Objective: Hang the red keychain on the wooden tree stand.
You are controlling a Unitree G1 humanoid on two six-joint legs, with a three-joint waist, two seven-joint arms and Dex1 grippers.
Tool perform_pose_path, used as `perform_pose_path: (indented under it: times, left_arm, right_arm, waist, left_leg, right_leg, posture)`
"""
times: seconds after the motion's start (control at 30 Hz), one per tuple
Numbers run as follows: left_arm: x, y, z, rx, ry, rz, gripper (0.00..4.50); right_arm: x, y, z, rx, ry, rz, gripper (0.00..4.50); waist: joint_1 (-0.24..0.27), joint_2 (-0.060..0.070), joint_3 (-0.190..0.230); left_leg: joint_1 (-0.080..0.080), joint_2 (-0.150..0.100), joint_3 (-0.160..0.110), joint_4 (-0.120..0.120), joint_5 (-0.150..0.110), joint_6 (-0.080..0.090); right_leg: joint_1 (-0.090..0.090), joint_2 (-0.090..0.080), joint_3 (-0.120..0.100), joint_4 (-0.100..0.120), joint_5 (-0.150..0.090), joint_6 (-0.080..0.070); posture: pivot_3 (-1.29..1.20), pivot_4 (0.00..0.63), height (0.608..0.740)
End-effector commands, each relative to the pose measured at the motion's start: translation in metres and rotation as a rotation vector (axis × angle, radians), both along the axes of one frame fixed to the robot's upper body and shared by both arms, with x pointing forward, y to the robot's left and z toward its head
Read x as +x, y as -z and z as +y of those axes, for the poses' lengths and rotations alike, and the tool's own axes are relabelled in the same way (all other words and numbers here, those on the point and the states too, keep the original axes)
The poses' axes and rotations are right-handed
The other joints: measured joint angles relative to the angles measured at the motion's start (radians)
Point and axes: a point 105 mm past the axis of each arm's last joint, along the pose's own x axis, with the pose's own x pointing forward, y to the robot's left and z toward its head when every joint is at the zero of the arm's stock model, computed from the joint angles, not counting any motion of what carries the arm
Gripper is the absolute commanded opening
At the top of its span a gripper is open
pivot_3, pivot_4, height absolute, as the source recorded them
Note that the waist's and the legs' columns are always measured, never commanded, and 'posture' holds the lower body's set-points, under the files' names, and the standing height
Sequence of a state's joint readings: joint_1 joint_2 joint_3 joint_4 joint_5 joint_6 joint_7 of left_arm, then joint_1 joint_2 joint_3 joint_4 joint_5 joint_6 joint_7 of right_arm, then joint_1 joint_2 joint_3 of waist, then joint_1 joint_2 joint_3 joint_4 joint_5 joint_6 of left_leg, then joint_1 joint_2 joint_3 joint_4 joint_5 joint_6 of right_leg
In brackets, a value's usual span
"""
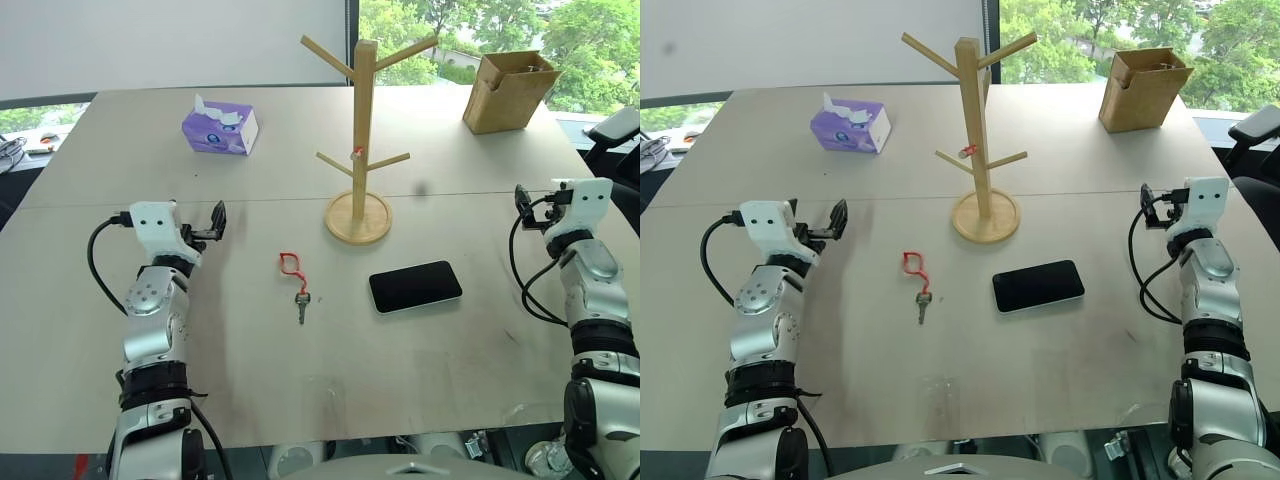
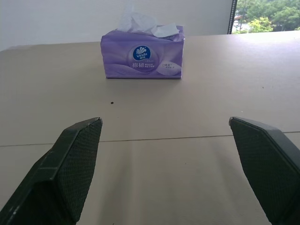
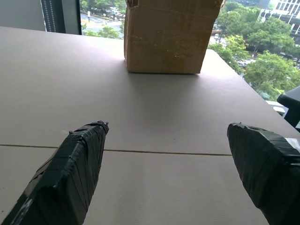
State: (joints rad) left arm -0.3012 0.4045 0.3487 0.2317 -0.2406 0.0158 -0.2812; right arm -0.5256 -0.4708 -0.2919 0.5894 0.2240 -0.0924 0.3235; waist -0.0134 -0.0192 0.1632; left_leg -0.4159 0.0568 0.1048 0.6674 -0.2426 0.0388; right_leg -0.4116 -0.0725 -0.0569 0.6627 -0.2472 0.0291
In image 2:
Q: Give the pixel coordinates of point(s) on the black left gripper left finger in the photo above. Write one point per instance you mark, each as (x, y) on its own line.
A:
(58, 173)

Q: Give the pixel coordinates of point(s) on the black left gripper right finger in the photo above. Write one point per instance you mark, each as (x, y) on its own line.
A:
(264, 164)

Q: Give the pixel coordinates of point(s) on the purple Vinda tissue pack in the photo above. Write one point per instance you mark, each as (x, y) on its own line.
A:
(143, 56)

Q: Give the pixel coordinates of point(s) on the dark window frame post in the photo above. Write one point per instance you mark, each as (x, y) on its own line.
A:
(231, 16)

